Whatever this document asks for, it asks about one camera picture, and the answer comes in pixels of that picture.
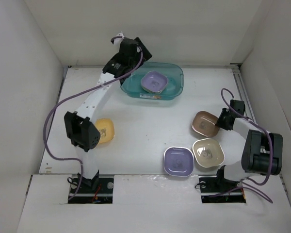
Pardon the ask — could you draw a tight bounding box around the brown plate with panda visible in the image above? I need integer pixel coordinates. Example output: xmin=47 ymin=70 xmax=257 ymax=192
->
xmin=191 ymin=111 xmax=219 ymax=137

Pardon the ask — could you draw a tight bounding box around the light purple plate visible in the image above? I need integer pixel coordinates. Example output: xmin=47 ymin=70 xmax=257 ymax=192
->
xmin=141 ymin=71 xmax=168 ymax=94

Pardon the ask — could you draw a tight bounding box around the dark purple plate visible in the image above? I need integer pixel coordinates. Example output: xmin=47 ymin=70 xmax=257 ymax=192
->
xmin=163 ymin=147 xmax=194 ymax=177

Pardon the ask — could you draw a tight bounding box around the yellow plate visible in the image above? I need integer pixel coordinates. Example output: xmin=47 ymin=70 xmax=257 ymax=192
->
xmin=95 ymin=118 xmax=114 ymax=144

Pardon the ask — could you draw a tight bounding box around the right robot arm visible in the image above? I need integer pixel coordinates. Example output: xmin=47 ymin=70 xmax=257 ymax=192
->
xmin=214 ymin=99 xmax=283 ymax=191

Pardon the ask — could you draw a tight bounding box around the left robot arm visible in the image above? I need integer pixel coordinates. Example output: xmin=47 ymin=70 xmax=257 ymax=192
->
xmin=64 ymin=36 xmax=152 ymax=193

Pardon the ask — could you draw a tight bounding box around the teal plastic bin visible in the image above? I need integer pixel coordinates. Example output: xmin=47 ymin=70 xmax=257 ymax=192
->
xmin=121 ymin=62 xmax=184 ymax=100

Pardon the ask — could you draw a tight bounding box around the beige plate front right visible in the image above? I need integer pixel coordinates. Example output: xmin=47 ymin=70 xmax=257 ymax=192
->
xmin=192 ymin=138 xmax=225 ymax=168

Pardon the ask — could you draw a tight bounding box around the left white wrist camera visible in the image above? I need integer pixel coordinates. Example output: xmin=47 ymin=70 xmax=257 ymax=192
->
xmin=111 ymin=32 xmax=125 ymax=48

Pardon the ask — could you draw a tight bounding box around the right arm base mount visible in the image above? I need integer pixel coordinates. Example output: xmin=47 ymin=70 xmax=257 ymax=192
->
xmin=195 ymin=175 xmax=246 ymax=204

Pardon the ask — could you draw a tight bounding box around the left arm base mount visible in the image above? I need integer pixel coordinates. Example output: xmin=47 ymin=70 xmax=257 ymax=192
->
xmin=68 ymin=177 xmax=114 ymax=204

